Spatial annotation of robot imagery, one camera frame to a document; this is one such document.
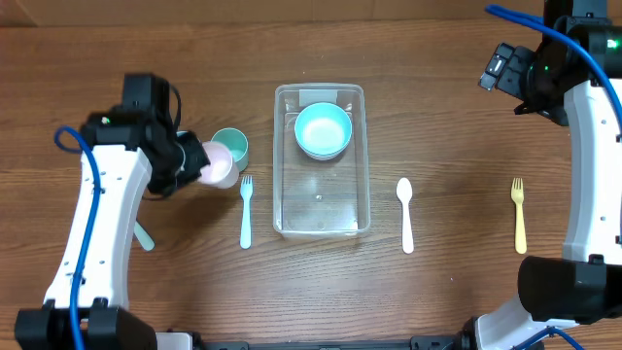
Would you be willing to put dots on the green plastic bowl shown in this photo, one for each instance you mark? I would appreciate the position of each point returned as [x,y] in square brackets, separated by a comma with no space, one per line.
[310,152]

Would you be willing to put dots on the blue plastic bowl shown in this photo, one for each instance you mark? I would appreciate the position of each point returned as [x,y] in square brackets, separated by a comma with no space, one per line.
[323,127]

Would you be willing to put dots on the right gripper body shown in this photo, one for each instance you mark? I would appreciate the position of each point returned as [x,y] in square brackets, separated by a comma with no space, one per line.
[535,85]

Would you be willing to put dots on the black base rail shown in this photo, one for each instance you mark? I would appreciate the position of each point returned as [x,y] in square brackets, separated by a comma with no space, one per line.
[340,344]

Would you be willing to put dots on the light blue plastic fork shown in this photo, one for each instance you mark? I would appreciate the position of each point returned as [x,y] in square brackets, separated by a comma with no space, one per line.
[246,191]

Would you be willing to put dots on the pale green plastic fork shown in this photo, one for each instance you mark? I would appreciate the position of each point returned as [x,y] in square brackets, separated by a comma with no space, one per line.
[143,237]

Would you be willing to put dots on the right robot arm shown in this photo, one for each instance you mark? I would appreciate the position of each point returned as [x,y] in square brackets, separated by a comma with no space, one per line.
[583,286]

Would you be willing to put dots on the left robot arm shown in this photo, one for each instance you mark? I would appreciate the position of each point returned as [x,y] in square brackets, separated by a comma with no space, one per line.
[124,153]

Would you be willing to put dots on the green plastic cup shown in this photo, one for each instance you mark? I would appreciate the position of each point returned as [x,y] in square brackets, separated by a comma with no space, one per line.
[237,143]

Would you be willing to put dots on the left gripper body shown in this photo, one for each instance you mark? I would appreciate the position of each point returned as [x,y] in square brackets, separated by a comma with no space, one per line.
[181,163]

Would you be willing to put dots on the yellow plastic fork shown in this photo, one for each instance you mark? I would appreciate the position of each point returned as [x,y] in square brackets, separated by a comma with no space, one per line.
[517,196]

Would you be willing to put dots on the blue plastic cup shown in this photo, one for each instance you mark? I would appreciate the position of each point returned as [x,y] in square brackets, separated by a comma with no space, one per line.
[182,133]

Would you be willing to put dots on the pink plastic bowl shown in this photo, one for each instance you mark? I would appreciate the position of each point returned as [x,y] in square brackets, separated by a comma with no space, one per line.
[323,158]

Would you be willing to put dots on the pink plastic cup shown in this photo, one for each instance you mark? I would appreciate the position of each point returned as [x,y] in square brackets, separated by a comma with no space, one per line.
[222,171]

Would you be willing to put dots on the pink plastic spoon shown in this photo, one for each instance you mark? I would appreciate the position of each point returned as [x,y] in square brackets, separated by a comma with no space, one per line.
[404,195]

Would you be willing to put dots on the clear plastic container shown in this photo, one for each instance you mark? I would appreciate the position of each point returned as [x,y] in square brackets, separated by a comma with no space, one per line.
[320,161]

